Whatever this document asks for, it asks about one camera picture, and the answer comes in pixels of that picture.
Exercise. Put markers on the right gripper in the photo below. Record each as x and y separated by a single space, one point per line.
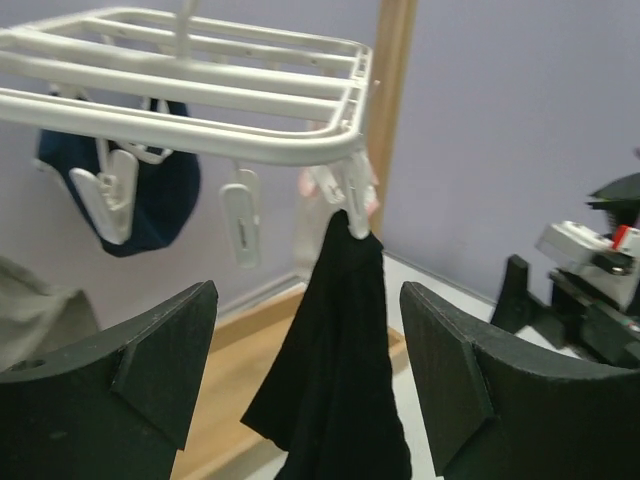
579 317

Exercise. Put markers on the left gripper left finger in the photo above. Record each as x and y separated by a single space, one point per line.
115 405

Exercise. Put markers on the wooden rack stand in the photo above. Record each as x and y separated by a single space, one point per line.
242 354

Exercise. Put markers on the grey underwear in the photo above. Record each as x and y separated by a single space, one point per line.
38 317

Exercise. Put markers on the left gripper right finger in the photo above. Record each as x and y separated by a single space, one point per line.
496 406

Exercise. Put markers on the white pink underwear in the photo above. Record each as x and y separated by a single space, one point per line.
320 195

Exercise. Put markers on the black underwear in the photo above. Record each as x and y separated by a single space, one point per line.
327 400

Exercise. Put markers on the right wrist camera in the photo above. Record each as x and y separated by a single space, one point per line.
611 266

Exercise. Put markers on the navy blue underwear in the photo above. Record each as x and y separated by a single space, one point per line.
168 188

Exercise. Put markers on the white clip hanger frame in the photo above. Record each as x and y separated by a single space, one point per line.
160 75

